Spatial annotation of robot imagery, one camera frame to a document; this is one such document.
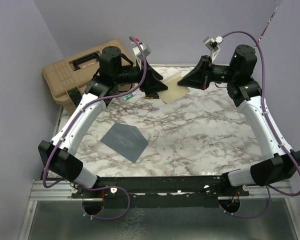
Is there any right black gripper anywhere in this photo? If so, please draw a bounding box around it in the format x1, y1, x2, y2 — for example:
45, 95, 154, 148
178, 55, 237, 91

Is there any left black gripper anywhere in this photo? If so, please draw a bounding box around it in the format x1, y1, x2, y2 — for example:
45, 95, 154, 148
114, 57, 169, 95

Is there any cream paper letter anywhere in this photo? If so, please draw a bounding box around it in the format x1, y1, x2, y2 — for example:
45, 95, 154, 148
157, 71, 190, 104

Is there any green white glue stick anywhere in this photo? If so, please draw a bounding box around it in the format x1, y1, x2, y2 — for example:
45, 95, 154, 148
123, 92, 136, 101

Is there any grey paper envelope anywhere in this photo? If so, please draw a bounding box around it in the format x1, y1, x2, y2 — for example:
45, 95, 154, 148
100, 123, 149, 163

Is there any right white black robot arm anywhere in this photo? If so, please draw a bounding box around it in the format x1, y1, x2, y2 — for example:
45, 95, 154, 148
177, 44, 300, 196

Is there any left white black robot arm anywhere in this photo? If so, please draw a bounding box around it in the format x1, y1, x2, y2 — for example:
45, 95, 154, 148
38, 42, 168, 198

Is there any tan plastic toolbox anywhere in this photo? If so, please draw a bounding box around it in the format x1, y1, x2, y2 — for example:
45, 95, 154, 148
42, 39, 134, 115

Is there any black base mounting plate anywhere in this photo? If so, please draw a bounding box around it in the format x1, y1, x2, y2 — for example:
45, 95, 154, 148
71, 175, 249, 209

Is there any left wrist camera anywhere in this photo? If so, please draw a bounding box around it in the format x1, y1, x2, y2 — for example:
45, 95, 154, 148
131, 42, 152, 69

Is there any aluminium frame rail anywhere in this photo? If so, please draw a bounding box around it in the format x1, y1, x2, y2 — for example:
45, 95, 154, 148
29, 180, 292, 201

